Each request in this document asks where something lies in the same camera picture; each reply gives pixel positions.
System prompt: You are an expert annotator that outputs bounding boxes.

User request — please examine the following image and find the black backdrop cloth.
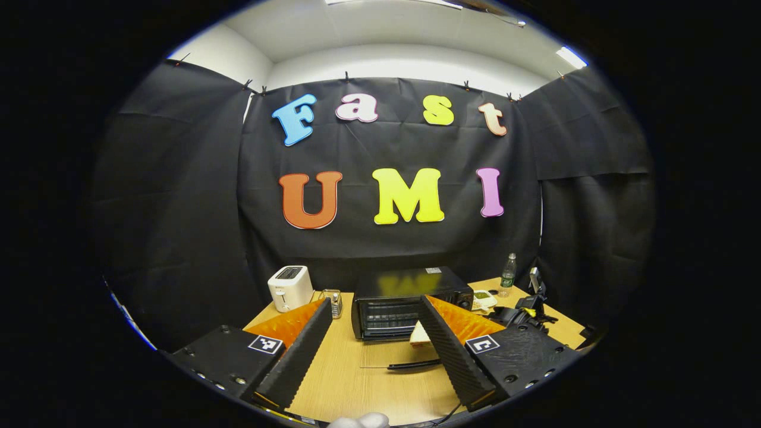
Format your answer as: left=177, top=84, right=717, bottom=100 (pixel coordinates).
left=92, top=59, right=656, bottom=353

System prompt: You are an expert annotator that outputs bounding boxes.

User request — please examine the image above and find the small ceiling light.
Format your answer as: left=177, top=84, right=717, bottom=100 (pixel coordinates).
left=555, top=46, right=589, bottom=70

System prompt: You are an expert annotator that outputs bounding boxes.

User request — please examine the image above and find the black electric oven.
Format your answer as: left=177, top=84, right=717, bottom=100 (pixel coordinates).
left=351, top=266, right=475, bottom=372

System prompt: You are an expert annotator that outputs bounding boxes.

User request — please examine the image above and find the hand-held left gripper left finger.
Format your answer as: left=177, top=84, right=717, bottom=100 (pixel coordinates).
left=159, top=297, right=334, bottom=411

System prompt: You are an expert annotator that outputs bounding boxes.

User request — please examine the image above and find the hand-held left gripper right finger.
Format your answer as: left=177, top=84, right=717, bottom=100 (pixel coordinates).
left=417, top=294, right=581, bottom=413

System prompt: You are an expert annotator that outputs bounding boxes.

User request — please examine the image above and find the long ceiling light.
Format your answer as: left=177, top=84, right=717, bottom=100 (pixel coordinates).
left=324, top=0, right=464, bottom=10

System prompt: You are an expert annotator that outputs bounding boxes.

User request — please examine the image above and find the clear plastic water bottle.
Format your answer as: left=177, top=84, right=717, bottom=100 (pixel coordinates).
left=499, top=253, right=518, bottom=298

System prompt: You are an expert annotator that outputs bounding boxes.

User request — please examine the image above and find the white toaster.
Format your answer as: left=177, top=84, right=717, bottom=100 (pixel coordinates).
left=268, top=265, right=315, bottom=313

